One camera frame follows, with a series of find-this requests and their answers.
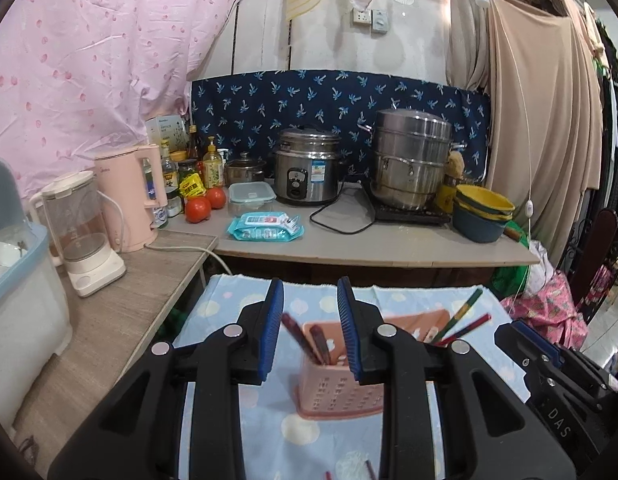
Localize beige curtain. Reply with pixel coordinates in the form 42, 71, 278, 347
448, 0, 606, 282

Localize stainless steel steamer pot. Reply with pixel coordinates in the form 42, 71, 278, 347
371, 108, 455, 211

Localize black power cord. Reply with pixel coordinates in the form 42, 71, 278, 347
308, 179, 378, 235

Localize dark sauce bottle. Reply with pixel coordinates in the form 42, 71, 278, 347
186, 124, 203, 162

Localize glass kettle with white base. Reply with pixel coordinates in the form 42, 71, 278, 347
28, 169, 128, 299

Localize pink spotted curtain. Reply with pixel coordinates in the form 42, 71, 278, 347
0, 0, 248, 202

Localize black induction cooker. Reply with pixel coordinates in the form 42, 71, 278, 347
371, 199, 453, 226

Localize dark-framed eyeglasses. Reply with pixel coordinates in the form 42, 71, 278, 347
16, 434, 40, 464

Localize white printed carton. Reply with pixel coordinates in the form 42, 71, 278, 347
146, 115, 190, 154

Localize clear sauce bottle yellow label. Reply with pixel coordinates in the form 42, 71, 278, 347
158, 142, 185, 219

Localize hanging dark clothes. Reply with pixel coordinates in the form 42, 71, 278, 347
588, 7, 618, 212

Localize blue white dish drainer box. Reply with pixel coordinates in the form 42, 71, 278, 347
0, 159, 72, 432

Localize green chopstick with gold label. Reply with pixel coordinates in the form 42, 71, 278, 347
428, 287, 484, 344

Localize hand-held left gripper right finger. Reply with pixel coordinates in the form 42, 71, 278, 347
336, 275, 576, 480

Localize white wall socket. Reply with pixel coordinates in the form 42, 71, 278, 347
352, 8, 390, 35

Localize steel rice cooker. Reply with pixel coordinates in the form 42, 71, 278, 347
273, 127, 348, 206

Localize blue wet wipes pack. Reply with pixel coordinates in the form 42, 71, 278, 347
226, 211, 305, 242

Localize white cable with inline switch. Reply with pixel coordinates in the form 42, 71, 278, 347
481, 0, 538, 302

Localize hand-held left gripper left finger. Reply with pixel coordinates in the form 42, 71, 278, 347
48, 277, 286, 480

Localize clear food container blue lid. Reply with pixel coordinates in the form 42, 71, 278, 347
227, 181, 276, 217

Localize small steel lidded pot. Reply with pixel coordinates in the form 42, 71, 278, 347
223, 152, 268, 186

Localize green bag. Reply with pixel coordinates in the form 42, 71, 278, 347
491, 259, 533, 297

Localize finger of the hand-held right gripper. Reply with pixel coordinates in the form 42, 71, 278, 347
494, 323, 556, 402
512, 319, 618, 392

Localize blue bowl with yellow inside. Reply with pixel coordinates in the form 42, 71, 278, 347
451, 205, 511, 244
454, 184, 516, 217

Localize navy leaf-print cloth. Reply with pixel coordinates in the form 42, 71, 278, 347
190, 68, 492, 187

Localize yellow snack packet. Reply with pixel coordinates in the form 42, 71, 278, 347
181, 172, 206, 199

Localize red chopstick with gold label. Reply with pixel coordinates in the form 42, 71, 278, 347
433, 313, 492, 347

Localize white kettle power cable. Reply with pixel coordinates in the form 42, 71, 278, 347
143, 242, 235, 277

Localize pink perforated utensil holder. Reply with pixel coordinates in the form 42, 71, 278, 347
293, 308, 453, 421

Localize pink electric kettle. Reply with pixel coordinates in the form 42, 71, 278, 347
93, 143, 169, 254

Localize pink floral cloth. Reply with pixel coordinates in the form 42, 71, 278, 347
503, 269, 591, 352

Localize light blue patterned tablecloth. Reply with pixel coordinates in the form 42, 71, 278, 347
173, 273, 531, 480

